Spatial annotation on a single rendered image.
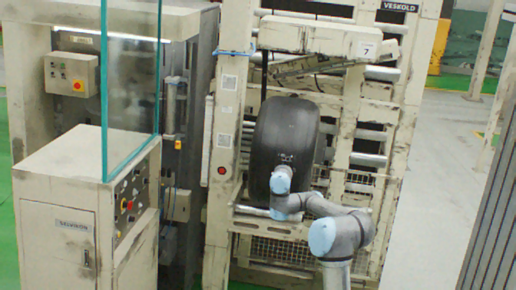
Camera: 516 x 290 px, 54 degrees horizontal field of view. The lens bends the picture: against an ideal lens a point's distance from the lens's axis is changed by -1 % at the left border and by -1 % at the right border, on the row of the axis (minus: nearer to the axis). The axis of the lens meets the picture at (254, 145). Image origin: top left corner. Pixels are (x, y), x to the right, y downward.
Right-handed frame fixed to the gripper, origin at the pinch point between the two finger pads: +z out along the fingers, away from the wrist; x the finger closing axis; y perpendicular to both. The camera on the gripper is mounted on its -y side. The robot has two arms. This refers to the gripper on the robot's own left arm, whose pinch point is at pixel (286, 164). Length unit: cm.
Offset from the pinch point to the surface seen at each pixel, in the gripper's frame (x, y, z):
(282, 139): 3.4, 10.1, 4.1
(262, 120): 14.2, 15.8, 9.8
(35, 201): 88, -15, -51
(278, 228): 0.0, -36.7, 13.9
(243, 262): 22, -98, 88
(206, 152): 40.7, -6.7, 21.8
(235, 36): 32, 51, 14
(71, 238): 74, -27, -51
